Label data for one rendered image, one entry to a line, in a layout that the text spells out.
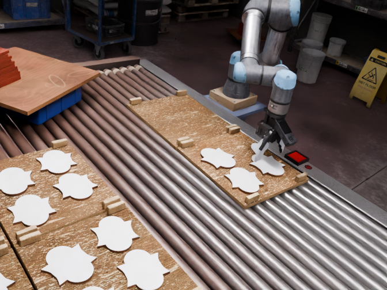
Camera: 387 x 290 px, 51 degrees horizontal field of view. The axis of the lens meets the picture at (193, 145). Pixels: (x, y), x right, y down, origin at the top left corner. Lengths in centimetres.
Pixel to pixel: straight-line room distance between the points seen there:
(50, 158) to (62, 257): 47
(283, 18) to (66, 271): 131
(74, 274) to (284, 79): 92
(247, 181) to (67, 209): 64
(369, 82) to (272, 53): 319
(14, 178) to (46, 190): 12
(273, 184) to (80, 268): 77
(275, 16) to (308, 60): 345
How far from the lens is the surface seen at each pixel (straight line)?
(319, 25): 631
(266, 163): 166
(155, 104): 198
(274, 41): 199
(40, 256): 121
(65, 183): 143
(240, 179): 153
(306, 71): 534
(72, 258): 118
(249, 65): 158
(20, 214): 133
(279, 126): 154
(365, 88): 518
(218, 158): 162
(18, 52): 222
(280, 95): 150
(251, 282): 123
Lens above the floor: 182
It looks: 31 degrees down
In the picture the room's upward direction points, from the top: 9 degrees clockwise
